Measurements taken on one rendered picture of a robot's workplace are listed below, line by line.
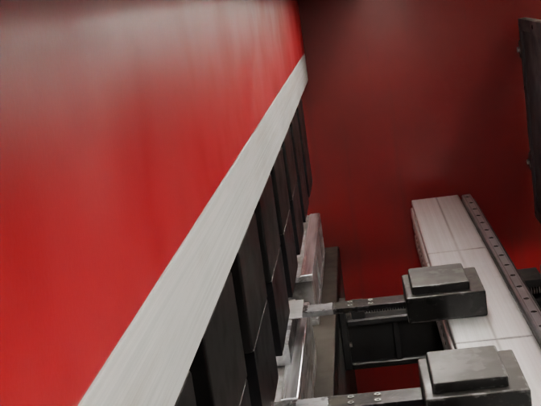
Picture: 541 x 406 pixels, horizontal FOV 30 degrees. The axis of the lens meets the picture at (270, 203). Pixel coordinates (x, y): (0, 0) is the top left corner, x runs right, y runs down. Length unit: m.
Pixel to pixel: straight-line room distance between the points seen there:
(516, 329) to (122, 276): 0.99
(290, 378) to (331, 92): 1.07
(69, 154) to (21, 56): 0.05
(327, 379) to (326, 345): 0.15
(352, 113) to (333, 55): 0.14
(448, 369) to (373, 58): 1.25
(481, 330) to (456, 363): 0.25
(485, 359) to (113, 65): 0.76
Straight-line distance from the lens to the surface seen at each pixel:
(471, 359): 1.15
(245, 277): 0.83
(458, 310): 1.43
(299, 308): 1.51
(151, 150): 0.53
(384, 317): 1.93
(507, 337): 1.35
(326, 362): 1.64
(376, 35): 2.27
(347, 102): 2.29
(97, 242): 0.41
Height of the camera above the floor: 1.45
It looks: 11 degrees down
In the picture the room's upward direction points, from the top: 8 degrees counter-clockwise
